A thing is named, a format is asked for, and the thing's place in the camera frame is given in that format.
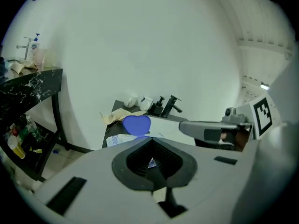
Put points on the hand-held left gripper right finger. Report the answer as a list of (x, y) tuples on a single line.
[(210, 178)]

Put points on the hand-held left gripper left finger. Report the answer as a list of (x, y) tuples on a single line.
[(93, 183)]

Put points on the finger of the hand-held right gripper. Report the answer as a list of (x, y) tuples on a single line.
[(194, 128)]

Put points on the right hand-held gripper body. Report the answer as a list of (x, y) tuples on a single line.
[(243, 122)]

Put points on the yellow bottle with white cap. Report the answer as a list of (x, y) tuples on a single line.
[(16, 148)]

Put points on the white sink basin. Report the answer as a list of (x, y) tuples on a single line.
[(168, 128)]

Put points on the black faucet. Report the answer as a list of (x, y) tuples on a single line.
[(170, 106)]

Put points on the black soap dispenser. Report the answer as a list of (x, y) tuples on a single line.
[(157, 107)]

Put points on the ceiling light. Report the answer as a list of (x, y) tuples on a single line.
[(264, 86)]

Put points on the white mug with dark rim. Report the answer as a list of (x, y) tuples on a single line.
[(146, 104)]

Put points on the long beige cloth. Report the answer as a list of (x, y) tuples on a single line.
[(139, 114)]

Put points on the black-topped wooden vanity cabinet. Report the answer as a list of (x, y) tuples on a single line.
[(112, 129)]

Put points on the plain white cup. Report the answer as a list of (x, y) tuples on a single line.
[(130, 101)]

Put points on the folded beige cloth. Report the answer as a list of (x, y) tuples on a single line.
[(115, 116)]

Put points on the clear green-label plastic bottle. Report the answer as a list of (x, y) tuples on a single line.
[(33, 129)]

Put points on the black marble side table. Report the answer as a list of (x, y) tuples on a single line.
[(28, 85)]

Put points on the translucent plastic cup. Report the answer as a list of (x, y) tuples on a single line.
[(49, 58)]

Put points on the beige towel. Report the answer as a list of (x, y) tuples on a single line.
[(16, 67), (28, 64)]

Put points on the pink plastic cup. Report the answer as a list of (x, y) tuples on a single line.
[(39, 57)]

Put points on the dark blue cloth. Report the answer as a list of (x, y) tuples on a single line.
[(3, 67)]

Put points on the white blue-pump soap bottle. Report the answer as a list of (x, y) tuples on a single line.
[(33, 48)]

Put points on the chrome faucet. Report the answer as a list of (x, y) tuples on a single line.
[(26, 48)]

